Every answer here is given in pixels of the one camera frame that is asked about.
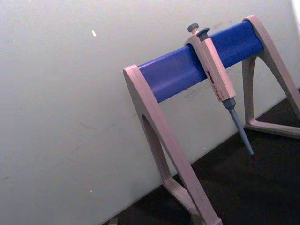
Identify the pipette stand with blue bar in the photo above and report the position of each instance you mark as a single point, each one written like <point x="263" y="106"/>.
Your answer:
<point x="168" y="75"/>

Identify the white pipette with grey tip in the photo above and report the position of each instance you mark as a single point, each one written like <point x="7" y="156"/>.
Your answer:
<point x="216" y="77"/>

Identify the black table cloth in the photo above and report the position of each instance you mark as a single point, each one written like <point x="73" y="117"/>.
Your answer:
<point x="246" y="182"/>

